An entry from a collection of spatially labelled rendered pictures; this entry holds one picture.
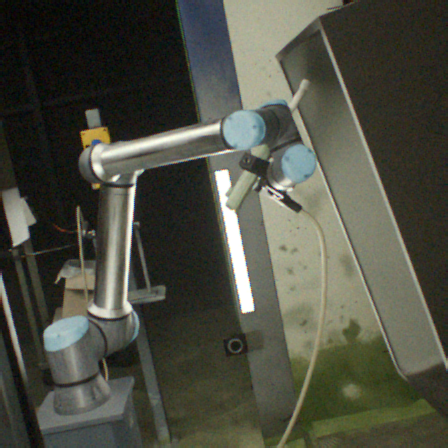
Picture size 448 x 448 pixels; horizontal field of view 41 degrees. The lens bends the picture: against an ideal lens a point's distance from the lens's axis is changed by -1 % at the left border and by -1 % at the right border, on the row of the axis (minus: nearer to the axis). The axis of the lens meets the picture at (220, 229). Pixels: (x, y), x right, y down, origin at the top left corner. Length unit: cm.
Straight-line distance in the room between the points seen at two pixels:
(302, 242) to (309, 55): 88
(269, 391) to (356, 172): 114
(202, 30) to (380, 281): 124
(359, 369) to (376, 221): 90
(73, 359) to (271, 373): 107
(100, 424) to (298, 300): 110
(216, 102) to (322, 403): 141
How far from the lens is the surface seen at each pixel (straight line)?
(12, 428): 73
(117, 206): 192
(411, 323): 228
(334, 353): 278
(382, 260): 219
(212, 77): 257
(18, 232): 71
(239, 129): 144
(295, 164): 154
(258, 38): 261
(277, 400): 282
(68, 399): 203
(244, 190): 184
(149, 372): 297
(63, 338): 197
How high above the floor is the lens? 139
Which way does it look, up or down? 8 degrees down
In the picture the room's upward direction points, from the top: 11 degrees counter-clockwise
